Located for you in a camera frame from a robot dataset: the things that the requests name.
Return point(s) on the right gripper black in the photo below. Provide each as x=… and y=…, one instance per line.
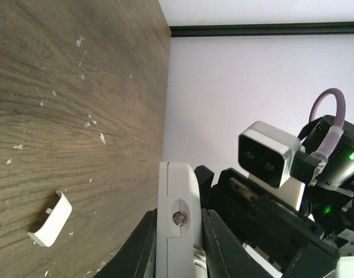
x=297, y=247

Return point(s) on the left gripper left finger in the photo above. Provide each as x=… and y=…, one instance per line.
x=137, y=256

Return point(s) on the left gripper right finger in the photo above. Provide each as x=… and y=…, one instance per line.
x=223, y=239

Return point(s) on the white remote control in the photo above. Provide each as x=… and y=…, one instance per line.
x=179, y=242

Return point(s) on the white battery cover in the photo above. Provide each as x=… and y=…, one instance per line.
x=47, y=234

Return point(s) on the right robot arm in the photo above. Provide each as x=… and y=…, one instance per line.
x=328, y=198

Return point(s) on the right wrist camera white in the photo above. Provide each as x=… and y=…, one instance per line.
x=267, y=154

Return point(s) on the black aluminium frame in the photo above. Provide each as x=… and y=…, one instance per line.
x=277, y=29

